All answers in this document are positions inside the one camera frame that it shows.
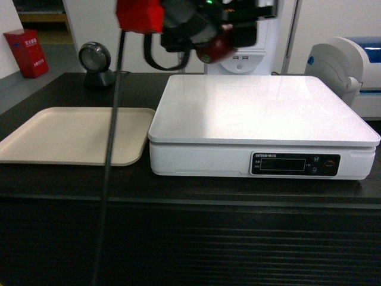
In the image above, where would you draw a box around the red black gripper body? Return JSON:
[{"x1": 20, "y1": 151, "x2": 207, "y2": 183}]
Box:
[{"x1": 115, "y1": 1, "x2": 279, "y2": 63}]

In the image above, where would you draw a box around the white checkout scale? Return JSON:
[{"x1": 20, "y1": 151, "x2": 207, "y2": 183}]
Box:
[{"x1": 148, "y1": 75, "x2": 380, "y2": 180}]

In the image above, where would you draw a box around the black checkout counter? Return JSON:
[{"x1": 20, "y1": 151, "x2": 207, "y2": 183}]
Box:
[{"x1": 0, "y1": 72, "x2": 381, "y2": 286}]

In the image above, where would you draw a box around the white POS terminal stand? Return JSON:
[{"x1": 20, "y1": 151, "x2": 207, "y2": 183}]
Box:
[{"x1": 204, "y1": 1, "x2": 285, "y2": 75}]

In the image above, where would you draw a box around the black barcode scanner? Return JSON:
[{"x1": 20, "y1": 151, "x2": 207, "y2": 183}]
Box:
[{"x1": 78, "y1": 42, "x2": 115, "y2": 89}]

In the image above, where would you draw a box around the red fire equipment box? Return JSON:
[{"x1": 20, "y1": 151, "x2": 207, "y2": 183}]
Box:
[{"x1": 4, "y1": 29, "x2": 49, "y2": 78}]

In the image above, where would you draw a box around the beige plastic tray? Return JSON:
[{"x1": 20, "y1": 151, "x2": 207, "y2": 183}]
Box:
[{"x1": 1, "y1": 107, "x2": 155, "y2": 166}]

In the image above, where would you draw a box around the white blue label printer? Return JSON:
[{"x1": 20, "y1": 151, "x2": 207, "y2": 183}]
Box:
[{"x1": 305, "y1": 36, "x2": 380, "y2": 120}]

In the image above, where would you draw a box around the black cable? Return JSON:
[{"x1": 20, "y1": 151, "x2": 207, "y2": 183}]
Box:
[{"x1": 90, "y1": 28, "x2": 126, "y2": 286}]

